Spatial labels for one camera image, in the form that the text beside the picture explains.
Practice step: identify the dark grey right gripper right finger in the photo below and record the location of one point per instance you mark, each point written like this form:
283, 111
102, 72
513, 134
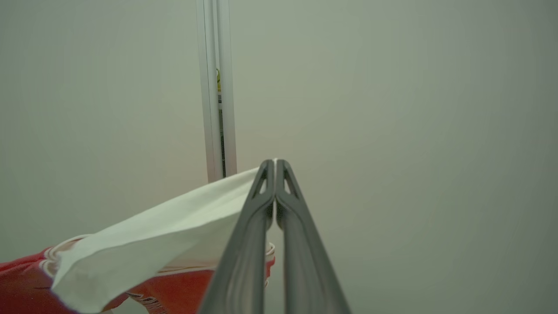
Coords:
305, 270

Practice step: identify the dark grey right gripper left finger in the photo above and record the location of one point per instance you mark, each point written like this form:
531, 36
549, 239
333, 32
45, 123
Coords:
244, 261

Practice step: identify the red shorts with white stripe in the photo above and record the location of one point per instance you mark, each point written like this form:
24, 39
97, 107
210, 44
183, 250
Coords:
174, 218

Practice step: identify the grey partition post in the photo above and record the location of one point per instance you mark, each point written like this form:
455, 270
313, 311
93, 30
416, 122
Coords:
211, 87

